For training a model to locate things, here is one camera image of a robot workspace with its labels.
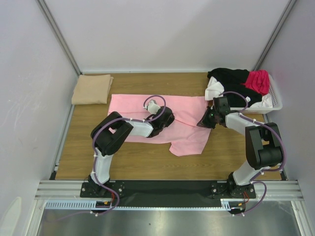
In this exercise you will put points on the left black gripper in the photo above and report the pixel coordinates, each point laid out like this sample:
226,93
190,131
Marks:
170,120

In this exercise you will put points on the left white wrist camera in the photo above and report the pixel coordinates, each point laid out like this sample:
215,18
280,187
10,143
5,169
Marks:
152,107

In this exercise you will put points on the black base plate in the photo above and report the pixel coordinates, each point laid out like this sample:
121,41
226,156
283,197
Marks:
178,193

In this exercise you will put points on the black t shirt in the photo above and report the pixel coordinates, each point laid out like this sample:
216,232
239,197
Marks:
234,80

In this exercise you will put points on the folded beige t shirt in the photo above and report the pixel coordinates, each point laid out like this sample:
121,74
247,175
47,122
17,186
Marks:
92,89

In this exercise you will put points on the white t shirt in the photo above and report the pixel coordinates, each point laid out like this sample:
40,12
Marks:
215,89

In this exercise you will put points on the grey slotted cable duct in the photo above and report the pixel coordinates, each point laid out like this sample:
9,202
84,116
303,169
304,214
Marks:
95,205

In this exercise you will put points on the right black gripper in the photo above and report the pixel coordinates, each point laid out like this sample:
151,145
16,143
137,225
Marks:
206,119

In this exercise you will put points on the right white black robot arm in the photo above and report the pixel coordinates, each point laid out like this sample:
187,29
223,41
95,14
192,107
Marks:
265,151

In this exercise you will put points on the aluminium frame rail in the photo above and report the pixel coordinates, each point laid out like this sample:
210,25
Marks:
277,190

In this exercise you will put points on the crimson red t shirt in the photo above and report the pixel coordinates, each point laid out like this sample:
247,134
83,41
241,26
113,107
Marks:
258,81

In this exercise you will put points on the pink t shirt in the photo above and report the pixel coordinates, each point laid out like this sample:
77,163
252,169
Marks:
185,137

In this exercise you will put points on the white plastic laundry basket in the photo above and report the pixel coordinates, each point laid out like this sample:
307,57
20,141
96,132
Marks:
276,99

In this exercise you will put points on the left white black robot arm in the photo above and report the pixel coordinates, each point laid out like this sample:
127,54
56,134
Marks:
109,136

